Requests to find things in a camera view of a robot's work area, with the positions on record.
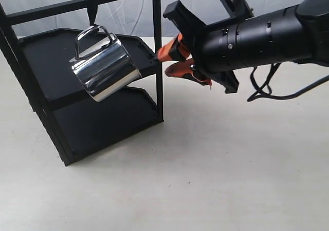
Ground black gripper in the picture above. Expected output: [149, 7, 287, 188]
[157, 1, 239, 94]

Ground shiny steel mug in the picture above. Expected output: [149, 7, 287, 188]
[69, 25, 141, 102]

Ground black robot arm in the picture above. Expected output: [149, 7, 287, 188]
[157, 0, 328, 94]

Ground black hook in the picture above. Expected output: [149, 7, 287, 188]
[87, 0, 98, 26]

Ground black metal shelf rack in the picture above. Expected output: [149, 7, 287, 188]
[1, 0, 163, 165]

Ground white backdrop curtain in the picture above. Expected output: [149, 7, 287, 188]
[1, 0, 303, 36]

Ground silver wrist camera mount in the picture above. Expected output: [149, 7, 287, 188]
[220, 0, 254, 20]

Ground black cable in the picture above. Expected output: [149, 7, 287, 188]
[247, 63, 329, 103]

